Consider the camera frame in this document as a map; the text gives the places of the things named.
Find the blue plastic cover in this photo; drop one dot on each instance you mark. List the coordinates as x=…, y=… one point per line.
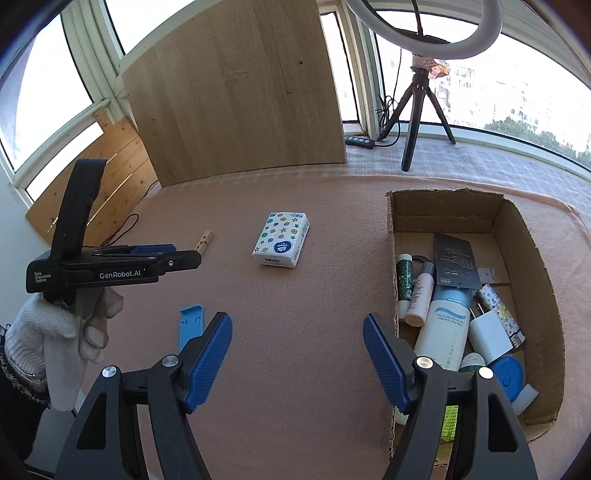
x=190, y=323

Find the cardboard box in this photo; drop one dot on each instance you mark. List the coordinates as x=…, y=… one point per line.
x=443, y=212

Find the person's left hand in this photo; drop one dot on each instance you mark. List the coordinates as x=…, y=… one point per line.
x=37, y=332

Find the pink paper tag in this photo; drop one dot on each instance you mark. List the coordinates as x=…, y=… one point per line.
x=434, y=69

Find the black packaging card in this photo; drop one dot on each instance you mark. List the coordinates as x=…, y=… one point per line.
x=455, y=258

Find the pine slat panel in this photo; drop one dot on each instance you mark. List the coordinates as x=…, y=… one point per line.
x=124, y=157

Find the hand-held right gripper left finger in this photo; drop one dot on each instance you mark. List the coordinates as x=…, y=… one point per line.
x=210, y=360

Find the black tripod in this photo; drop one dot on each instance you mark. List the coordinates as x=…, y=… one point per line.
x=419, y=85

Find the white window frame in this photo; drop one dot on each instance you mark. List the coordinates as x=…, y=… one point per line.
x=362, y=83

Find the person's left forearm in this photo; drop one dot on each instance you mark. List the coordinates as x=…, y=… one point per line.
x=18, y=415

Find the pink cosmetic tube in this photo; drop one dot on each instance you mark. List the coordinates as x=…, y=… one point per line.
x=419, y=300

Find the green patterned tube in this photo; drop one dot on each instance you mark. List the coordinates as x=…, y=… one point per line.
x=405, y=281

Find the small white cap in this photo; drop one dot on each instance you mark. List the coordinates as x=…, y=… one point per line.
x=526, y=398

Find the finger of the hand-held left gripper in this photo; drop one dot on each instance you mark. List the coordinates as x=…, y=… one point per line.
x=152, y=249
x=180, y=263

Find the black inline remote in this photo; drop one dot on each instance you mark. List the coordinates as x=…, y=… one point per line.
x=360, y=141

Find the patterned tissue pack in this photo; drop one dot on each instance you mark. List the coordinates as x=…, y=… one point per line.
x=279, y=235

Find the white patterned lighter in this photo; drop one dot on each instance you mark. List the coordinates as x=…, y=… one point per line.
x=498, y=309

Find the white sunscreen bottle blue cap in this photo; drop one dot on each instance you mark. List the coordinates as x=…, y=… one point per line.
x=441, y=332

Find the white usb charger plug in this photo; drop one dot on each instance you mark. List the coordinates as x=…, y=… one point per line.
x=489, y=337

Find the wooden clothespin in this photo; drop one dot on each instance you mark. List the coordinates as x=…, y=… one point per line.
x=205, y=240

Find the light oak board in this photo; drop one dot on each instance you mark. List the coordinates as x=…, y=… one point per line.
x=231, y=92

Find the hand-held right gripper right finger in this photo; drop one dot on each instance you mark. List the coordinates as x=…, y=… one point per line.
x=385, y=364

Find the yellow shuttlecock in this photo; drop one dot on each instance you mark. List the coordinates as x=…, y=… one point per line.
x=472, y=362

